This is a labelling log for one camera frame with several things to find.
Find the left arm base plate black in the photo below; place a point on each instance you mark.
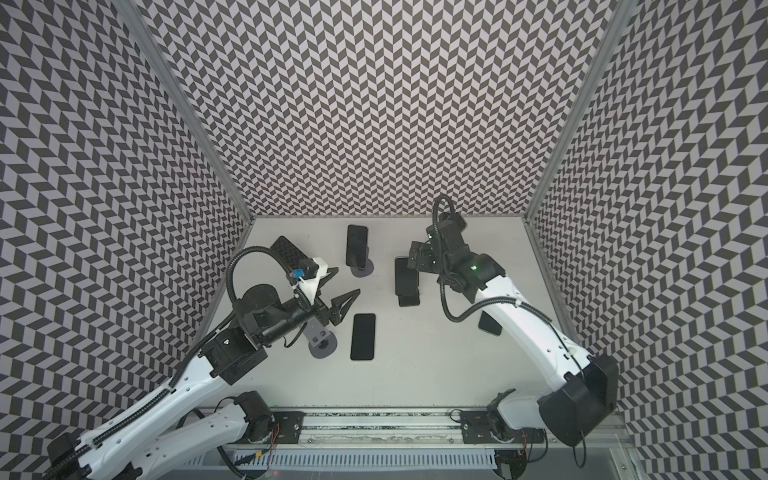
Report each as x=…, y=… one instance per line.
x=287, y=425

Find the round grey stand back centre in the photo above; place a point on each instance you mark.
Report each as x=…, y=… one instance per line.
x=366, y=270

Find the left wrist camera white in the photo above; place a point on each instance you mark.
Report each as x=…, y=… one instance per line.
x=308, y=288

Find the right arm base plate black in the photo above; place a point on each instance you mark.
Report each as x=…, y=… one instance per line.
x=480, y=427

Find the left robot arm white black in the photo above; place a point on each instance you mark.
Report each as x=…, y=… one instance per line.
x=139, y=443

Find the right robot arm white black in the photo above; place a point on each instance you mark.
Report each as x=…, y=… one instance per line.
x=579, y=389

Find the white-edged phone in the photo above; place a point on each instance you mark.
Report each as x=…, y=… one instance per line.
x=363, y=337

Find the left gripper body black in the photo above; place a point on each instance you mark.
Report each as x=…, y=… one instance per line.
x=320, y=312

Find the black folding stand centre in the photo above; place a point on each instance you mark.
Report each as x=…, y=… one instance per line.
x=409, y=297

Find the round grey stand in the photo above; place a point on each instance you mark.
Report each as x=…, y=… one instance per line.
x=366, y=270
x=321, y=341

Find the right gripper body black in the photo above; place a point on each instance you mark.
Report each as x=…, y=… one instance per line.
x=422, y=255

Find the aluminium mounting rail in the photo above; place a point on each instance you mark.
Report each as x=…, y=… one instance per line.
x=393, y=428

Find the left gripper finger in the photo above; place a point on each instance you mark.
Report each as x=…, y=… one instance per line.
x=331, y=273
x=341, y=305

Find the white ventilation grille strip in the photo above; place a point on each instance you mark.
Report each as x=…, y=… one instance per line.
x=375, y=460

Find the round grey stand front left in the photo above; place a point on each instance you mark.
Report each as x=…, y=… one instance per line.
x=321, y=341

